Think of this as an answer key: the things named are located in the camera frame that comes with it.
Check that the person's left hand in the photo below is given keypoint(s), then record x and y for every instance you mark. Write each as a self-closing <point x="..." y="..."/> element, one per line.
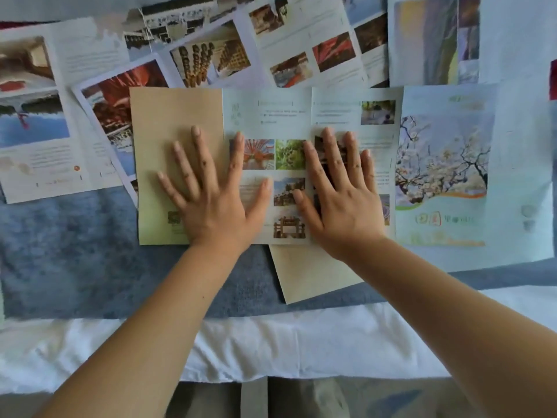
<point x="217" y="213"/>

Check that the person's right hand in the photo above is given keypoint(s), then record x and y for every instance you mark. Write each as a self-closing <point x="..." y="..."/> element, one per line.
<point x="344" y="213"/>

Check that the pale green leaflet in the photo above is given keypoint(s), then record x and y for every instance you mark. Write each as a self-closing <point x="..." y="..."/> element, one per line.
<point x="313" y="274"/>

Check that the blossom tree brochure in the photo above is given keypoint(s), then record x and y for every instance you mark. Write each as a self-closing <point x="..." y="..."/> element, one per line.
<point x="283" y="117"/>

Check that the white hotel bed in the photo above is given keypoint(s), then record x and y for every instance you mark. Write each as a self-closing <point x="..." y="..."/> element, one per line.
<point x="261" y="343"/>

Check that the person's left forearm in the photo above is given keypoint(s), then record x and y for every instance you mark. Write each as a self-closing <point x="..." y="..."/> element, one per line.
<point x="143" y="343"/>

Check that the person's right forearm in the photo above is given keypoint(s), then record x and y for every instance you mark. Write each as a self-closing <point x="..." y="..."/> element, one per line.
<point x="470" y="339"/>

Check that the red and blue bed runner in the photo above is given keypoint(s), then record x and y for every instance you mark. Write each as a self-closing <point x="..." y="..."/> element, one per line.
<point x="65" y="256"/>

